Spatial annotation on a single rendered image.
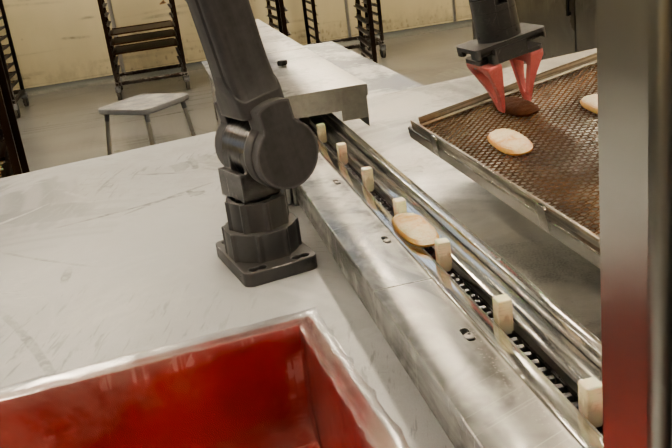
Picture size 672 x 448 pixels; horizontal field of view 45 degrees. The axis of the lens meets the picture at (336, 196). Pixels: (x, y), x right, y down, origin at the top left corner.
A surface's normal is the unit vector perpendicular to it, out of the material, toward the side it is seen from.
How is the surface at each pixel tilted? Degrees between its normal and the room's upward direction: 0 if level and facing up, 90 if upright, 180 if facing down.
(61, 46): 90
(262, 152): 90
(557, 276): 0
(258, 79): 78
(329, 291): 0
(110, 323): 0
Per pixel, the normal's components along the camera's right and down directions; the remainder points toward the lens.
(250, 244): -0.16, 0.34
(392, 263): -0.12, -0.94
